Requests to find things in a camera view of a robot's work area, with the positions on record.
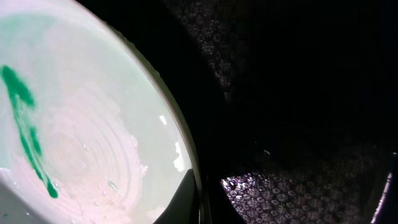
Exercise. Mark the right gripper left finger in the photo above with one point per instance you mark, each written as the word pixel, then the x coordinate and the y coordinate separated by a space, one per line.
pixel 184 205

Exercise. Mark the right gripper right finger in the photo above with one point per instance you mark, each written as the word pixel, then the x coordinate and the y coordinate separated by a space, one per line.
pixel 218 208

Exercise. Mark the mint green plate front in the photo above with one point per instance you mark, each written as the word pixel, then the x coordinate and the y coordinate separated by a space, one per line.
pixel 90 134

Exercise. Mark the round black tray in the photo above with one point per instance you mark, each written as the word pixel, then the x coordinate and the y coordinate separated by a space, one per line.
pixel 291 104

